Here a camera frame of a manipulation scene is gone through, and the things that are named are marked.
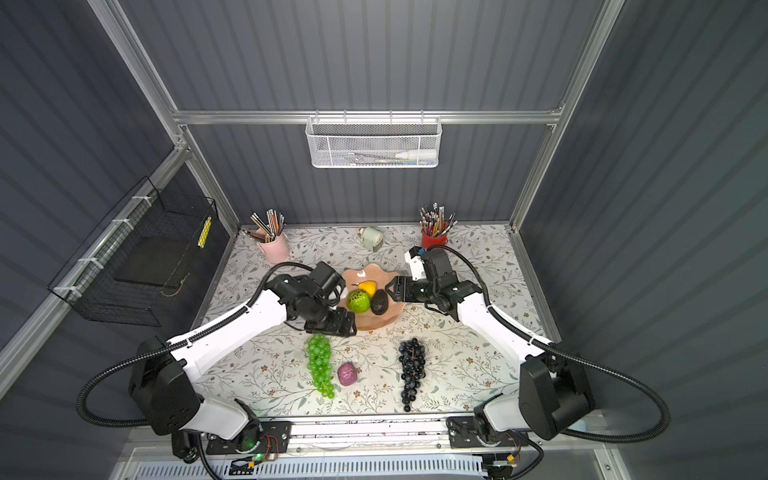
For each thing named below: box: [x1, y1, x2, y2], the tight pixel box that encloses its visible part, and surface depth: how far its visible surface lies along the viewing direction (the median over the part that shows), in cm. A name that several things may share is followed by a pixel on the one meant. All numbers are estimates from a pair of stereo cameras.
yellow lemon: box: [357, 280, 377, 297], surface depth 98 cm
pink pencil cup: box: [256, 232, 289, 265], surface depth 107 cm
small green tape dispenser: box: [358, 226, 384, 253], surface depth 111 cm
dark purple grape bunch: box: [398, 338, 426, 412], surface depth 82 cm
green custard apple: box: [347, 290, 371, 314], surface depth 93 cm
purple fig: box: [337, 362, 362, 386], surface depth 81 cm
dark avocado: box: [370, 289, 389, 315], surface depth 95 cm
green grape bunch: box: [306, 334, 335, 400], surface depth 83 cm
